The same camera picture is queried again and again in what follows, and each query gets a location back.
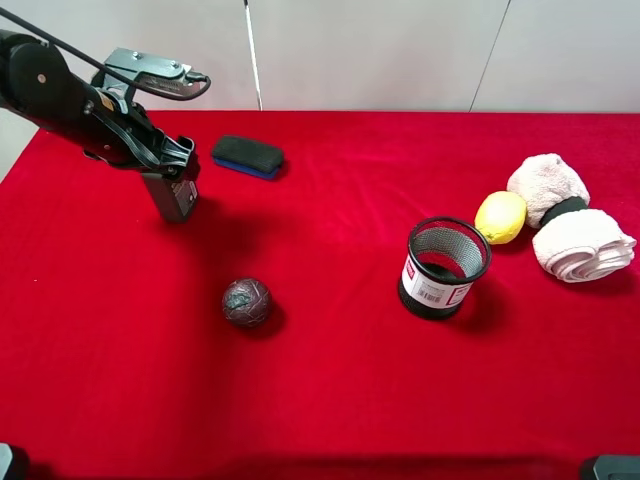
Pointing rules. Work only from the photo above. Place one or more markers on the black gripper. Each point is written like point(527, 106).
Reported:
point(119, 132)

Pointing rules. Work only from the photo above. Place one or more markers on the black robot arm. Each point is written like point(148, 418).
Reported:
point(37, 85)

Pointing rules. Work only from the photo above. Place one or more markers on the black blue board eraser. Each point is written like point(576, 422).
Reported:
point(248, 156)

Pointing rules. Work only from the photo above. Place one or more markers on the dark crinkled ball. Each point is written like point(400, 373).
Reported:
point(247, 303)

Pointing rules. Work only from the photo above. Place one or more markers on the red felt table cloth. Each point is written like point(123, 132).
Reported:
point(117, 361)

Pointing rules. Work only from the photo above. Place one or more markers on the black mesh pen cup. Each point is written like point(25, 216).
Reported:
point(445, 256)

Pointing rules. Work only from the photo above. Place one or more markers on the yellow lemon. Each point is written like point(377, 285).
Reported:
point(501, 217)

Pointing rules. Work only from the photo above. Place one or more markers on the rolled white towel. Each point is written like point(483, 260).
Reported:
point(574, 242)

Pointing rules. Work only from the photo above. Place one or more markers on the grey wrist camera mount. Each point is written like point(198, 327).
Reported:
point(160, 75)

